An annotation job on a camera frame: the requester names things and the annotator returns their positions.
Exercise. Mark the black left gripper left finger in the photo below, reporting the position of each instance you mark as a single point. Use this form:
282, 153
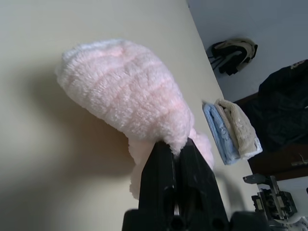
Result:
156, 183

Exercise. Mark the pink towel with white trim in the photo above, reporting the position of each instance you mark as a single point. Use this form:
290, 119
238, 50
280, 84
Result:
125, 96

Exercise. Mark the black and beige hanging bag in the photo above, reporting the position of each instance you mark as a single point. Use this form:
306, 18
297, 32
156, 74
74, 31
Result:
232, 56

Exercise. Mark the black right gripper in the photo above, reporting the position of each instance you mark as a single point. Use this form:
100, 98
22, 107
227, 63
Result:
276, 199

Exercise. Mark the beige folded towel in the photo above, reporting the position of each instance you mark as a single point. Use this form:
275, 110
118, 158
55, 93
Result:
243, 125

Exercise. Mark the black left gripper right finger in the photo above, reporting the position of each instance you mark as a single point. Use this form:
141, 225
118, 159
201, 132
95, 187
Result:
199, 183

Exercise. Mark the black jacket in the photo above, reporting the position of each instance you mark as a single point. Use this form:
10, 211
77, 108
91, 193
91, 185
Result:
284, 108

